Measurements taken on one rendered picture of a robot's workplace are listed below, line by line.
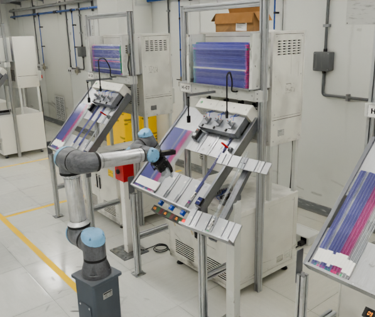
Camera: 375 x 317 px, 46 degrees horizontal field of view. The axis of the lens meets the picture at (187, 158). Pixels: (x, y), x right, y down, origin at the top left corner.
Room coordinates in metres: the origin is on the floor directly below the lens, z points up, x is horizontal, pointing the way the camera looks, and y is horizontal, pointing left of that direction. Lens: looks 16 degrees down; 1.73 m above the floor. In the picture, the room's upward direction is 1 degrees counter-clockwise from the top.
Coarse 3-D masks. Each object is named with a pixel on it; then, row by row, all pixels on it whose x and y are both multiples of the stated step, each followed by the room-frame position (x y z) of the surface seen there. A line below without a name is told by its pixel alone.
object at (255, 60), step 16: (256, 0) 2.70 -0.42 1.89; (192, 48) 3.14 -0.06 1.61; (256, 48) 2.65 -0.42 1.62; (192, 64) 3.14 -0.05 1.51; (256, 64) 2.65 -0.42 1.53; (192, 80) 3.11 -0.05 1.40; (256, 80) 2.65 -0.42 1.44; (224, 192) 2.91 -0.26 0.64; (144, 272) 2.95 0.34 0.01; (208, 272) 2.40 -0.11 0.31
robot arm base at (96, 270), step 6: (84, 264) 1.99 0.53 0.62; (90, 264) 1.97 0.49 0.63; (96, 264) 1.97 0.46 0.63; (102, 264) 1.99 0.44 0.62; (108, 264) 2.04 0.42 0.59; (84, 270) 1.98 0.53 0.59; (90, 270) 1.96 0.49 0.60; (96, 270) 1.96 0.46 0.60; (102, 270) 1.97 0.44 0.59; (108, 270) 2.00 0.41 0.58; (84, 276) 1.97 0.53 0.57; (90, 276) 1.95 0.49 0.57; (96, 276) 1.95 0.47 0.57; (102, 276) 1.97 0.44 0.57
